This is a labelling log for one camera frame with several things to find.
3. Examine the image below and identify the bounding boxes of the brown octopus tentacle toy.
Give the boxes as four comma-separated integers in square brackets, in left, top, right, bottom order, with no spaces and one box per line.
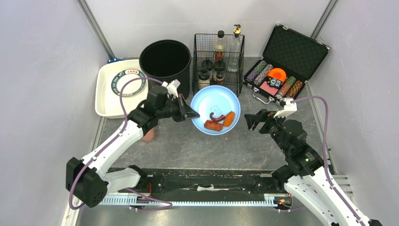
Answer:
[209,112,225,122]

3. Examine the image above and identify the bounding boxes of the orange round toy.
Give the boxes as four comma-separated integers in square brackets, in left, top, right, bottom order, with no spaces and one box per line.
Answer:
[268,68,287,82]

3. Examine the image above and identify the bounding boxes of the pink poker chip roll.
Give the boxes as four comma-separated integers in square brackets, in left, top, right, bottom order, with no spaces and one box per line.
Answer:
[253,64,273,85]

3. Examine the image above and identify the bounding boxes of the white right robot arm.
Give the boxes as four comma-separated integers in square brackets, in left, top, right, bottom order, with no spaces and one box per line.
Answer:
[244,109,381,226]

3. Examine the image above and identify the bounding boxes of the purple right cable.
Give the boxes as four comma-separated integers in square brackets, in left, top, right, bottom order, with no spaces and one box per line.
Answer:
[291,95,367,226]

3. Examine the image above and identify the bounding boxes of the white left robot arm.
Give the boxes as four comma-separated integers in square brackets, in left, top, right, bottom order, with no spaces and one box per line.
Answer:
[65,86,200,210]

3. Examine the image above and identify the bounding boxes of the sauce bottle red label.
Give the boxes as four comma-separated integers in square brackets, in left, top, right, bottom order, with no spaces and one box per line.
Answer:
[213,30,226,62]

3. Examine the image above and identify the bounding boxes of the clear bottle gold pump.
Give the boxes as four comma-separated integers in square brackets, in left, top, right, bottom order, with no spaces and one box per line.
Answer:
[227,24,241,73]

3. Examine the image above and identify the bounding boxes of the brown poker chip roll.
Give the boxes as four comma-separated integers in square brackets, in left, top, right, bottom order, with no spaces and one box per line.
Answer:
[285,81,303,98]

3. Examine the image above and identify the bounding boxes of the small dark spice jar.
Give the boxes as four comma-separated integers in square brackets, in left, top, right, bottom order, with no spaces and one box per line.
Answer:
[215,71,224,84]

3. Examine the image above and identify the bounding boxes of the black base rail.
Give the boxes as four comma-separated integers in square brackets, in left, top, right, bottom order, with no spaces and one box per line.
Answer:
[109,168,303,203]

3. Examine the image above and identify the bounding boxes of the green brown chip roll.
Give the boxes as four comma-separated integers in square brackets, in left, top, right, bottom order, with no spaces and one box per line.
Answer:
[276,76,296,99]

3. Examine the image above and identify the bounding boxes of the black poker chip case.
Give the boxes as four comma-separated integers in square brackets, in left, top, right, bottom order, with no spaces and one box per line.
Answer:
[243,24,330,104]

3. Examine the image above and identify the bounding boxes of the blue dice box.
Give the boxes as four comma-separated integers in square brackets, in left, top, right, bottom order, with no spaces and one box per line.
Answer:
[269,78,282,89]

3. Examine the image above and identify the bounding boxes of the green poker chip roll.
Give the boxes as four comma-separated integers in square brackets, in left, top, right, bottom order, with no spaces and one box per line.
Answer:
[245,60,267,81]

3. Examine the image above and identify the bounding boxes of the spice jar black lid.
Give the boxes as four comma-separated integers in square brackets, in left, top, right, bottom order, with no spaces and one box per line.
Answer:
[201,57,214,72]
[198,68,210,89]
[213,58,226,76]

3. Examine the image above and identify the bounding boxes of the blue toy car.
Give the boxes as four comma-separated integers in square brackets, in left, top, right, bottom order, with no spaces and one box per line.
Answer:
[108,58,123,64]

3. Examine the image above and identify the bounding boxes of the white rectangular basin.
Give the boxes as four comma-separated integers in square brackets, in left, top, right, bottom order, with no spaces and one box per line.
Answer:
[95,59,148,119]

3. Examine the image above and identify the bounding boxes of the orange nugget toy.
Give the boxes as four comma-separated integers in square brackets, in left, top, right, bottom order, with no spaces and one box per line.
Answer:
[223,111,235,127]

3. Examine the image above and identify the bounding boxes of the purple cable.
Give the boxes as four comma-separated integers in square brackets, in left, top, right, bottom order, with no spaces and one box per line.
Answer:
[68,77,163,210]
[291,95,367,226]

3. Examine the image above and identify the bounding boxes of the blue plate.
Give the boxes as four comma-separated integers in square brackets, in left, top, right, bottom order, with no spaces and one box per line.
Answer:
[190,85,241,136]

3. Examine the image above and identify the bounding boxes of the black trash bin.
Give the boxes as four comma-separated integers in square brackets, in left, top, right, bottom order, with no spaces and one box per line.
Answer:
[139,40,192,98]

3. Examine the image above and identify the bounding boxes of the pink card deck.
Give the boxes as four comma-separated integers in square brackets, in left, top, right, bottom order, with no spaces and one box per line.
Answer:
[260,81,279,96]

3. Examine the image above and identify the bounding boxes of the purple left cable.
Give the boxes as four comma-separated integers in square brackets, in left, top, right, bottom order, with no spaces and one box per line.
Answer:
[68,77,163,210]

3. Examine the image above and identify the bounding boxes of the pink handled cream mug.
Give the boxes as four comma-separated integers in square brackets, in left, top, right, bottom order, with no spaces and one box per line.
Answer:
[143,128,155,142]

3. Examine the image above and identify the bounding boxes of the black wire basket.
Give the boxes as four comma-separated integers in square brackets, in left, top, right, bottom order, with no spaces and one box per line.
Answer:
[192,33,245,96]

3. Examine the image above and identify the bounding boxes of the white patterned rim plate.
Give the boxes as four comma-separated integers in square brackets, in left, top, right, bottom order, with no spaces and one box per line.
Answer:
[111,68,147,97]

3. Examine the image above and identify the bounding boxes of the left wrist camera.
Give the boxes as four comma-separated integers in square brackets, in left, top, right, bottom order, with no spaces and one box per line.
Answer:
[161,79,181,99]

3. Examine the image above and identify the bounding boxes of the red-brown meat roll toy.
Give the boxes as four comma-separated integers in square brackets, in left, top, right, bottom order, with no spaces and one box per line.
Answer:
[204,120,224,131]

